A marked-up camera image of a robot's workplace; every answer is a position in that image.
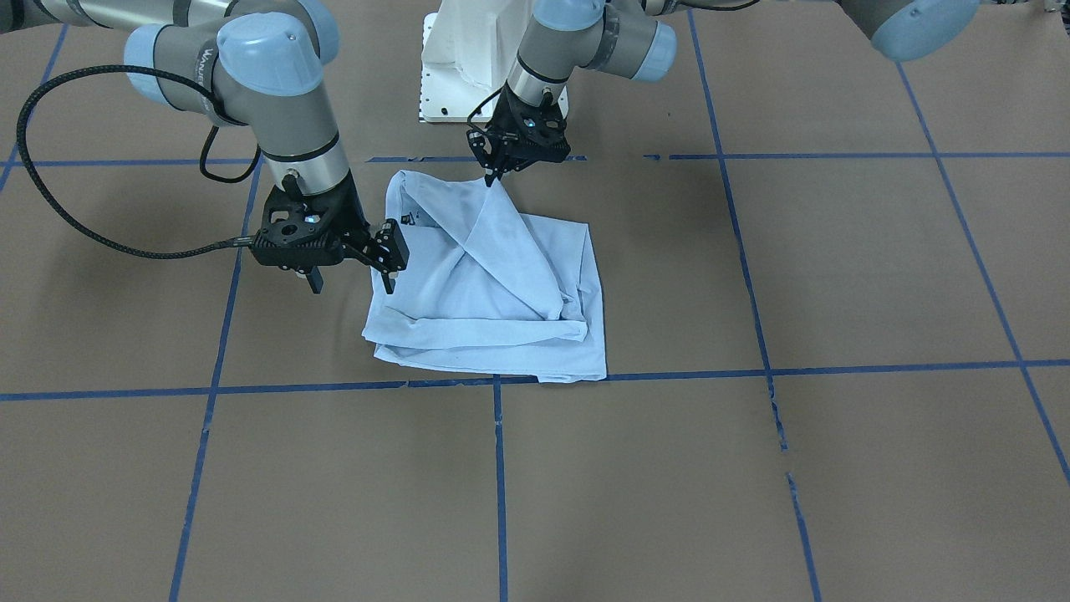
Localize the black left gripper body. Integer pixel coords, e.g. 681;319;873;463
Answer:
467;84;572;172

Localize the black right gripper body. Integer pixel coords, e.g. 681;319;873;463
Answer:
251;172;372;271

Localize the light blue t-shirt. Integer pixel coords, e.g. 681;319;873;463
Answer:
362;171;607;382

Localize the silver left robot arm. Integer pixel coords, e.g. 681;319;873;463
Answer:
467;1;980;186

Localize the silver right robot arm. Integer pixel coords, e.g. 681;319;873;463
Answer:
3;1;409;293

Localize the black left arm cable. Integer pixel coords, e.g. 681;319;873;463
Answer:
465;84;507;143

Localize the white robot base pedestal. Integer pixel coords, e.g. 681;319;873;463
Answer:
421;1;534;125

